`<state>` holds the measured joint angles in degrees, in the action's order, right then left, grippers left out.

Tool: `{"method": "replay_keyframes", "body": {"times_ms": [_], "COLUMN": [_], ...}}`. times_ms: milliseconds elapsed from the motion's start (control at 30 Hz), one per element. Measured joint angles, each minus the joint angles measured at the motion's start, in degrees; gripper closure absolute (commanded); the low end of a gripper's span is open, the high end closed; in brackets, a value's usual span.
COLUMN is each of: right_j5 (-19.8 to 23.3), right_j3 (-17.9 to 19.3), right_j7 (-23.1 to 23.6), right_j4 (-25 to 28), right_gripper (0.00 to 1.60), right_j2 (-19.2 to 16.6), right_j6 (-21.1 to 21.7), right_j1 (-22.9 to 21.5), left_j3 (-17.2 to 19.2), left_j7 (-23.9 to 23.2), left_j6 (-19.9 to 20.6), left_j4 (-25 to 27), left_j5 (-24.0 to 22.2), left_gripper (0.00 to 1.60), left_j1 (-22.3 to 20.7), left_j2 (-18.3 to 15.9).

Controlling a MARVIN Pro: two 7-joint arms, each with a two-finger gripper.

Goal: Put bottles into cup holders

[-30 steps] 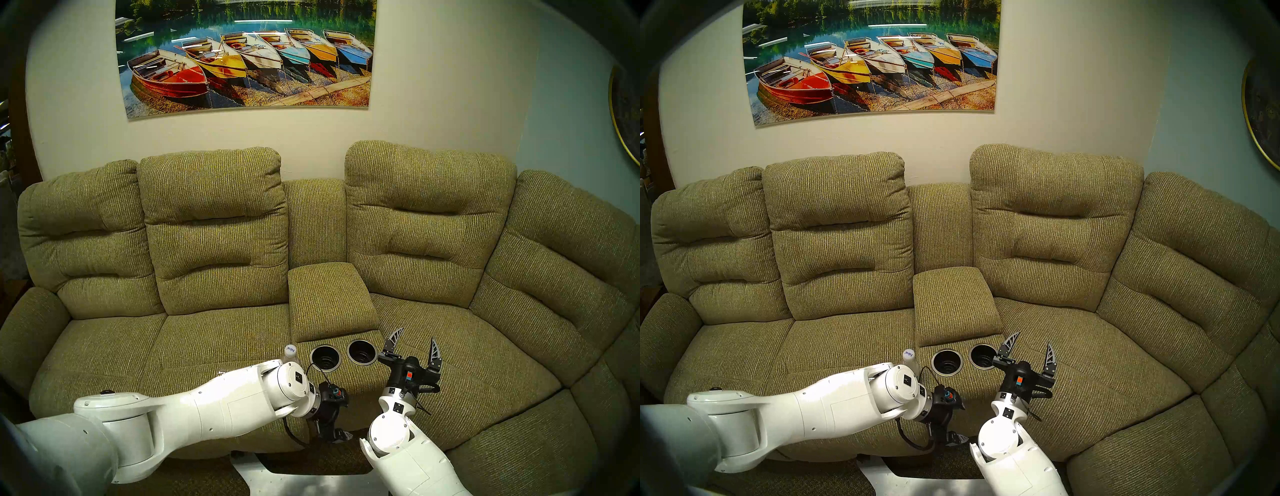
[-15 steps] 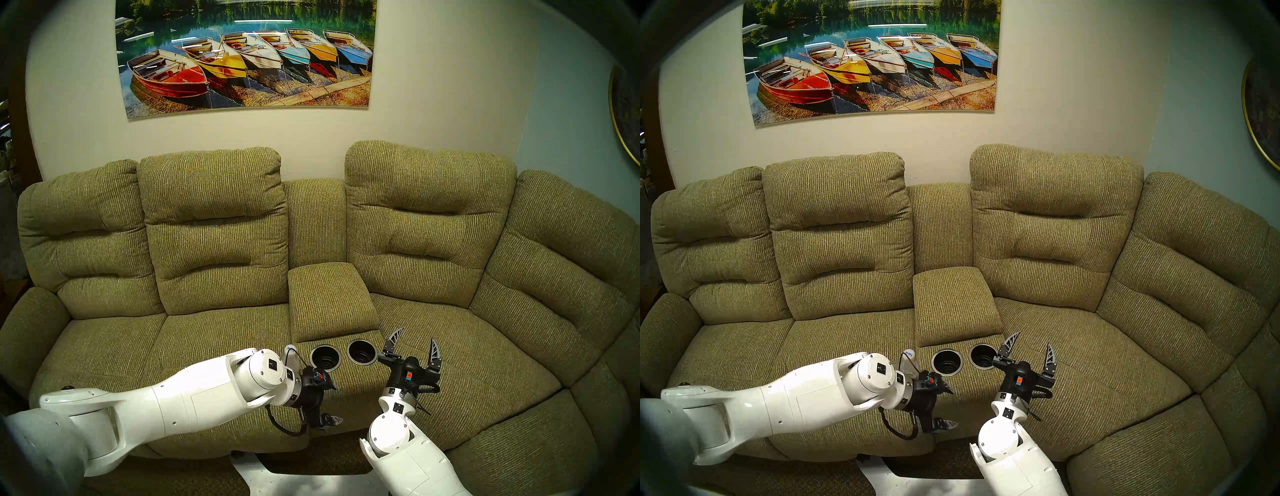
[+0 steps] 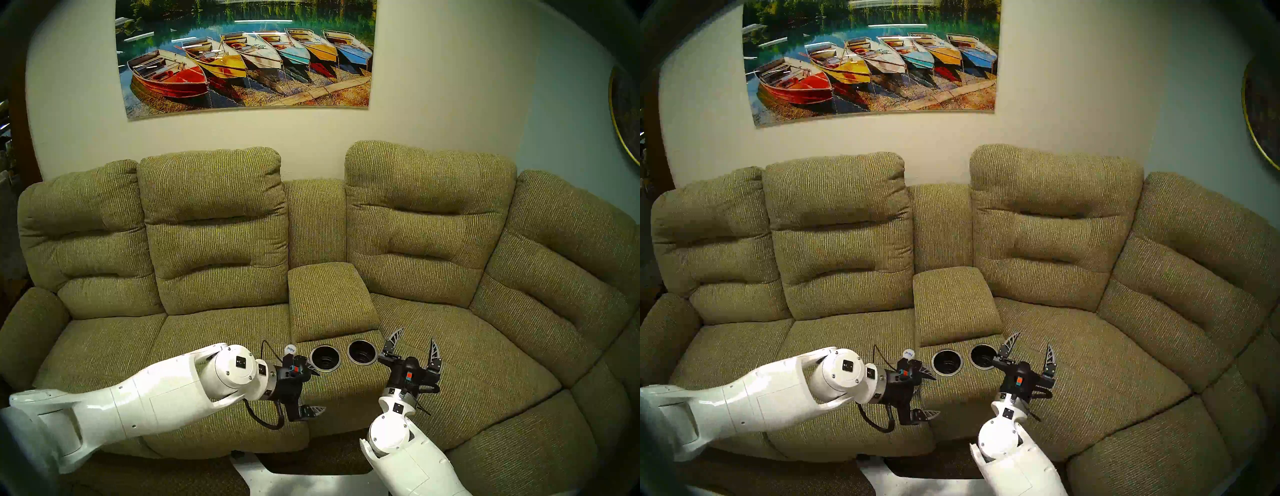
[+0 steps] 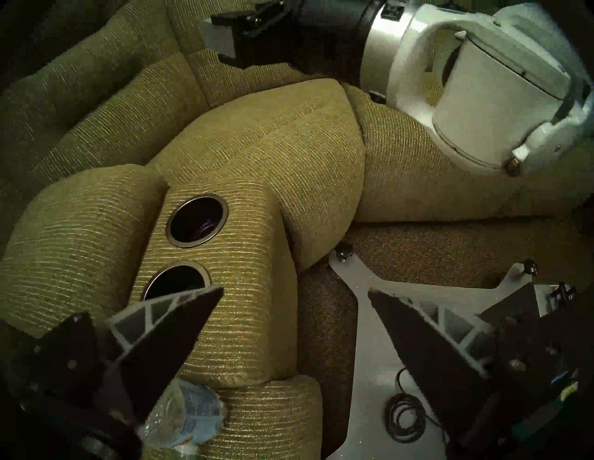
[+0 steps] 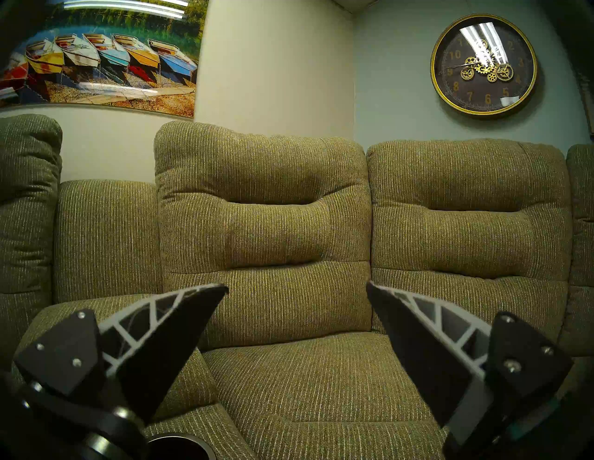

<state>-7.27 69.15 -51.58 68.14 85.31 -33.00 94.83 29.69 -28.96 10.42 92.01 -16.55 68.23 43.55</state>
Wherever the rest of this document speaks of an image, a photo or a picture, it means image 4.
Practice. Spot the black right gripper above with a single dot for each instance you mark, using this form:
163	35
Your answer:
334	18

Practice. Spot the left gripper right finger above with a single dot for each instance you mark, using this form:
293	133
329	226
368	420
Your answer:
441	361

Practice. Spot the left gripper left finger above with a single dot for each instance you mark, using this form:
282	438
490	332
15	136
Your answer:
153	343

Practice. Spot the clear bottle red-striped label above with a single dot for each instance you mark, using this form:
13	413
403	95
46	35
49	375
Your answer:
185	417

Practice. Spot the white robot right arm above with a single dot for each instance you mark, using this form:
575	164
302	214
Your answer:
487	92

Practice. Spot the metal-rimmed cup holder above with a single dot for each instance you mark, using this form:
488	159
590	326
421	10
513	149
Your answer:
197	220
176	278

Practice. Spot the olive fabric console lid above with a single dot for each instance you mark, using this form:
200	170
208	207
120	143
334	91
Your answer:
69	241

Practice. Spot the olive green fabric sofa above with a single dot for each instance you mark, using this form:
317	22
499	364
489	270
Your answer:
278	162

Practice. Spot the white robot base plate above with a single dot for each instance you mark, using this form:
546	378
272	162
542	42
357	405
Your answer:
371	371

